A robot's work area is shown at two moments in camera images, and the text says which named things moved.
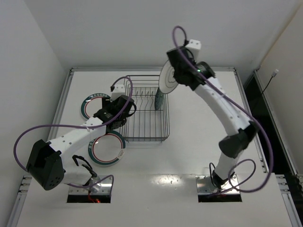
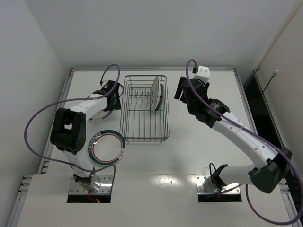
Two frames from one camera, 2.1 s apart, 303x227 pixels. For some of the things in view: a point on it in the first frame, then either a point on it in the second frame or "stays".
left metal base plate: [103, 187] stays
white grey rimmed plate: [167, 82] -> [155, 94]
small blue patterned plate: [158, 99] stays
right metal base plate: [205, 187] stays
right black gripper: [176, 60] -> [179, 88]
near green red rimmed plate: [107, 149] stays
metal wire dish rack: [147, 124] stays
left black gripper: [107, 103] -> [113, 100]
